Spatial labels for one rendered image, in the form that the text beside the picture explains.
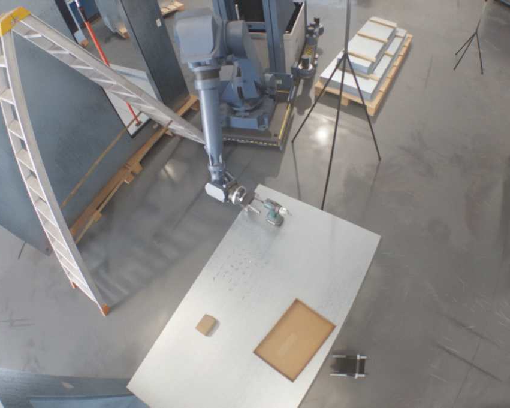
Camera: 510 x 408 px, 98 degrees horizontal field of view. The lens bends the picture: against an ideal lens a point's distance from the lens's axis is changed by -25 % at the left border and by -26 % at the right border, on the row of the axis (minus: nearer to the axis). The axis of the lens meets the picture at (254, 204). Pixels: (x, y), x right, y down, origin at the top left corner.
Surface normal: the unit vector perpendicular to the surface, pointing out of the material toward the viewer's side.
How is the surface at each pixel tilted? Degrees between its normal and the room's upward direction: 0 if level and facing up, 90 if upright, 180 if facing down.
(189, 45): 60
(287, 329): 0
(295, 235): 0
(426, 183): 0
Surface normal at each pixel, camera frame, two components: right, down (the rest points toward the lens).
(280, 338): -0.12, -0.50
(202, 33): -0.15, 0.51
